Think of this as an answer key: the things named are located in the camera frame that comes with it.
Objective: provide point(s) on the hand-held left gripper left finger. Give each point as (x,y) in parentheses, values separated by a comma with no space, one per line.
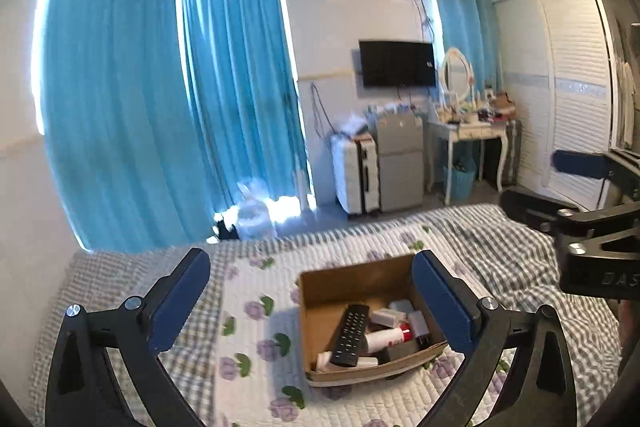
(180,302)

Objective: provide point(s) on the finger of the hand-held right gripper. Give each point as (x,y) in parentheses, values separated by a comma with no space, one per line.
(582,164)
(535,207)

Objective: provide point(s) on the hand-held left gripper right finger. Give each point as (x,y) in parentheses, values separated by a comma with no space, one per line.
(440,302)

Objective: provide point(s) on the white charger with prongs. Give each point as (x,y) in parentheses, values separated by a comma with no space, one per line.
(417,324)

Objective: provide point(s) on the small white block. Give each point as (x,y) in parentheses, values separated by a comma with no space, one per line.
(402,305)

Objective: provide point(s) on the white power adapter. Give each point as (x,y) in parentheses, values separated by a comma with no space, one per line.
(387,317)

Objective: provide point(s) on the black power adapter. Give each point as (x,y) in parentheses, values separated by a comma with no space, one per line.
(400,351)

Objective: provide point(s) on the white bottle with red cap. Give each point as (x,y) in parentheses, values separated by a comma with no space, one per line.
(385,338)

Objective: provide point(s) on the brown cardboard box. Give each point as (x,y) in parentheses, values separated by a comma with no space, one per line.
(350,279)

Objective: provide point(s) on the black remote control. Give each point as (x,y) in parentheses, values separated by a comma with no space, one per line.
(350,337)

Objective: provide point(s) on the plain white bottle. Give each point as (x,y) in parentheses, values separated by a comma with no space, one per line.
(322,361)

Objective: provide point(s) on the grey checked suitcase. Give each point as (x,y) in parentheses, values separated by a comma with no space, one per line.
(512,152)

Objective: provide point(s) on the white louvred wardrobe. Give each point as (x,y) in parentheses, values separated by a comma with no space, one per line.
(565,97)

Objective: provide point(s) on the blue basket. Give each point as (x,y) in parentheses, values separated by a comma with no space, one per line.
(463,184)

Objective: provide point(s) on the black bag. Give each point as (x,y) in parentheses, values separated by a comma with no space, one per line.
(227,229)

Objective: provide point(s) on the small cardboard box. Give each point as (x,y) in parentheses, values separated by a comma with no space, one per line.
(502,104)

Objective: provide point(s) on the white vanity table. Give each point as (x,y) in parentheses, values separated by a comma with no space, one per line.
(465,131)

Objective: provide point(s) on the white floral quilt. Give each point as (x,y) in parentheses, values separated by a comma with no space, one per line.
(260,387)

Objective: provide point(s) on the clear plastic bag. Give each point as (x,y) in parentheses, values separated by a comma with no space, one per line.
(255,212)

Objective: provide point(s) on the grey mini fridge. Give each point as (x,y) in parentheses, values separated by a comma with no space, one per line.
(400,162)

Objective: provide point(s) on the white oval mirror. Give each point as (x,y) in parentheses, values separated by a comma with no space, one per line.
(456,74)

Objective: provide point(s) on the white suitcase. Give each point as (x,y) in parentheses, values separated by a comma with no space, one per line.
(350,172)

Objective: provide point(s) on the narrow blue curtain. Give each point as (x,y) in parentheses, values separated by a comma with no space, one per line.
(460,22)

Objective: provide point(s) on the crumpled plastic bag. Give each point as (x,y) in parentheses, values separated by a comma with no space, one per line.
(354,127)

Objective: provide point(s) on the wide blue curtain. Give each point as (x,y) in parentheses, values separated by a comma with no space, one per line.
(115,82)

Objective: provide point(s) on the black wall television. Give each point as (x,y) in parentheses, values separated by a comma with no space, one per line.
(397,63)

